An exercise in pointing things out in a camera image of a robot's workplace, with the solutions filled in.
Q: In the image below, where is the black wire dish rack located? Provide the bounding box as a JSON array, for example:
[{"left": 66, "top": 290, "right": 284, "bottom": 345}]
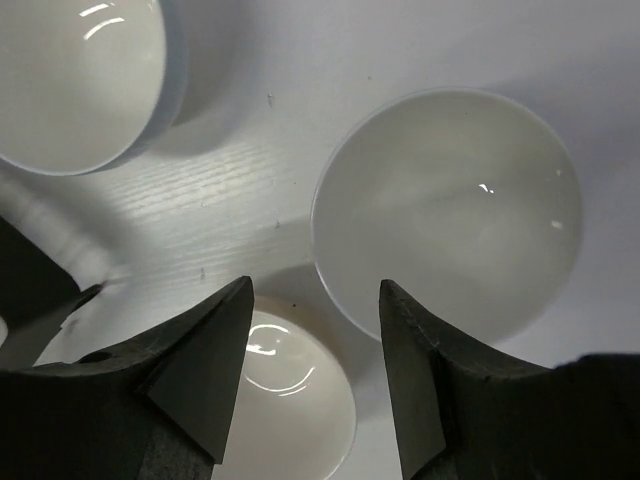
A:
[{"left": 1, "top": 220, "right": 103, "bottom": 370}]

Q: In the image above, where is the white bowl far back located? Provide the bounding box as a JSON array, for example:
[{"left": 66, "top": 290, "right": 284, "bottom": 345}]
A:
[{"left": 1, "top": 1, "right": 188, "bottom": 176}]

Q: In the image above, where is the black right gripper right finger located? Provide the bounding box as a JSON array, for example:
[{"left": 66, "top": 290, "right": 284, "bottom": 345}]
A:
[{"left": 379, "top": 280, "right": 639, "bottom": 479}]

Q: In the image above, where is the white bowl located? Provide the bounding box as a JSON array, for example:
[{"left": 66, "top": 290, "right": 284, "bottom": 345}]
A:
[
  {"left": 1, "top": 1, "right": 188, "bottom": 176},
  {"left": 310, "top": 88, "right": 583, "bottom": 343}
]

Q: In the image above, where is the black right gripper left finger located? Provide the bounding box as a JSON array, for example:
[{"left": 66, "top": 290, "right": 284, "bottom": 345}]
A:
[{"left": 1, "top": 276, "right": 254, "bottom": 479}]

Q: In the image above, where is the cream floral bowl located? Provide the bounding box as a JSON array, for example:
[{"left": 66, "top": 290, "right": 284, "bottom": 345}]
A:
[{"left": 213, "top": 297, "right": 357, "bottom": 480}]

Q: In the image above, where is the white bowl right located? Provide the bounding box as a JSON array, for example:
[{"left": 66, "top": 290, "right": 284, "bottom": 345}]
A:
[{"left": 310, "top": 88, "right": 583, "bottom": 343}]

